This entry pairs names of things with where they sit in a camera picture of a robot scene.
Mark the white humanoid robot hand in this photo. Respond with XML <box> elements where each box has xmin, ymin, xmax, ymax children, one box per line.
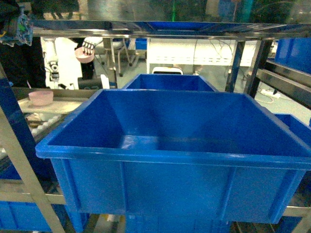
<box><xmin>82</xmin><ymin>37</ymin><xmax>103</xmax><ymax>55</ymax></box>

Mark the rear blue shelf container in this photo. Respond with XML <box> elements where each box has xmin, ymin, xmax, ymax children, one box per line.
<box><xmin>123</xmin><ymin>74</ymin><xmax>218</xmax><ymax>92</ymax></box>

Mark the large blue shelf container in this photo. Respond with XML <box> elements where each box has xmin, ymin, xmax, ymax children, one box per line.
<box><xmin>36</xmin><ymin>89</ymin><xmax>311</xmax><ymax>228</ymax></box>

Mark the steel shelf frame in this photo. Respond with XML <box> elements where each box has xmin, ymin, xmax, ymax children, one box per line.
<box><xmin>0</xmin><ymin>19</ymin><xmax>311</xmax><ymax>233</ymax></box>

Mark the pink plastic bowl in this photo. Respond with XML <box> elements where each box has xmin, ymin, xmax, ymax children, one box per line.
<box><xmin>29</xmin><ymin>91</ymin><xmax>53</xmax><ymax>106</ymax></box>

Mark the green mushroom push button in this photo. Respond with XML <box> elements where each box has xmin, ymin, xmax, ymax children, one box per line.
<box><xmin>0</xmin><ymin>5</ymin><xmax>34</xmax><ymax>47</ymax></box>

